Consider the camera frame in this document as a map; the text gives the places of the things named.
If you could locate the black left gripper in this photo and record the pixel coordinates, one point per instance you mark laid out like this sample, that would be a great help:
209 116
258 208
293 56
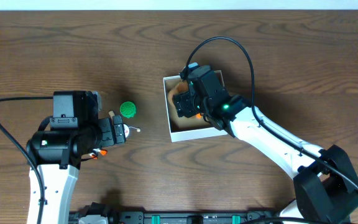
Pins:
118 133

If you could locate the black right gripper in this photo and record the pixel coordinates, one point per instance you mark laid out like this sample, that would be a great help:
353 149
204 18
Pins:
184 102

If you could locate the brown plush toy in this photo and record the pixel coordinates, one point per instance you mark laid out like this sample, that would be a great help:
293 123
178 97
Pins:
180 87

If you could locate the green round toy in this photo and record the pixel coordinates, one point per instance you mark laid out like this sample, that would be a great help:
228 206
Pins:
128 109

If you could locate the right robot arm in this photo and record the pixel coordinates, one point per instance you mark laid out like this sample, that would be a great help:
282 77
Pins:
325 182

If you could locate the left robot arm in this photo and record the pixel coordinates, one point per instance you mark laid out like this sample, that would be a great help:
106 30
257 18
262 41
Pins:
58 147

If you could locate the small pellet drum toy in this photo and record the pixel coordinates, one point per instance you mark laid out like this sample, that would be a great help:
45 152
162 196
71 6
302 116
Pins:
127 129

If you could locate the pink white duck toy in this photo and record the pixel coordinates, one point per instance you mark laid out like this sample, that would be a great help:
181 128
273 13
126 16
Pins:
96 153

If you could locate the white cardboard box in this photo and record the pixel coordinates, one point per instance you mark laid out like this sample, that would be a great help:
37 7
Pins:
183 129

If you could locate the black mounting rail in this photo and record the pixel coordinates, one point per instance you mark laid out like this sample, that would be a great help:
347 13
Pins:
100 213

